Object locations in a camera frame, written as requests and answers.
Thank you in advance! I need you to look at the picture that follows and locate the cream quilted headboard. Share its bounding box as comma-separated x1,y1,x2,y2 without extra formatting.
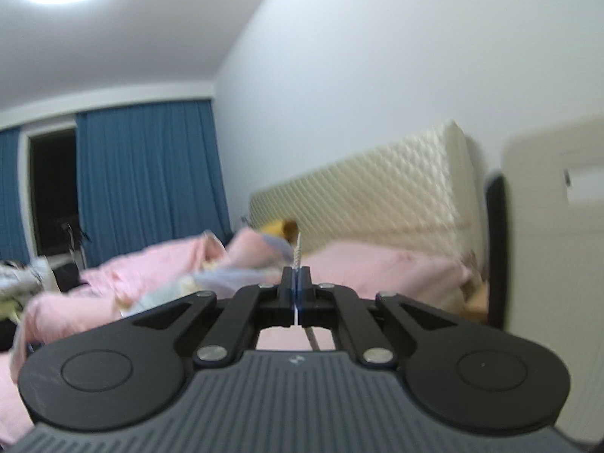
248,120,488,265

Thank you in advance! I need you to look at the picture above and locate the dark window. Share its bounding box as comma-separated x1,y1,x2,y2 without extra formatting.
28,126,80,256

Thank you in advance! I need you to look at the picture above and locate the white shoelace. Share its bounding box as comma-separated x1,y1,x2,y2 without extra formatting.
291,231,322,352

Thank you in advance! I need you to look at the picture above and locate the pile of clothes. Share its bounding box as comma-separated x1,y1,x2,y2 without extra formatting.
0,256,54,324

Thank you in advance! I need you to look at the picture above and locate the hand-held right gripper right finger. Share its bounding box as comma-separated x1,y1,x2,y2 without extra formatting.
296,267,458,369

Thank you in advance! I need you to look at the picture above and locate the yellow plush toy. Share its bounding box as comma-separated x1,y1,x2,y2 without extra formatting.
259,217,299,240

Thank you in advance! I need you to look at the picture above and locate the pink pillow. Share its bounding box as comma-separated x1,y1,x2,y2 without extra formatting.
302,240,473,314

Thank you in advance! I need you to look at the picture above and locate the pastel blanket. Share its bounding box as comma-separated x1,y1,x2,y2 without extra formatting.
118,230,296,314

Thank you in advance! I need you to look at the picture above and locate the blue curtain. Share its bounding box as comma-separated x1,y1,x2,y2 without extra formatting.
74,98,233,270
0,126,31,265

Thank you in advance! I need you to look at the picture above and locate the pink bed sheet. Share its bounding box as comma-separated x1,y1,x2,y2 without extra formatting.
0,233,265,444

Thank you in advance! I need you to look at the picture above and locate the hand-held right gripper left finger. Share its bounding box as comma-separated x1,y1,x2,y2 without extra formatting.
132,267,296,369

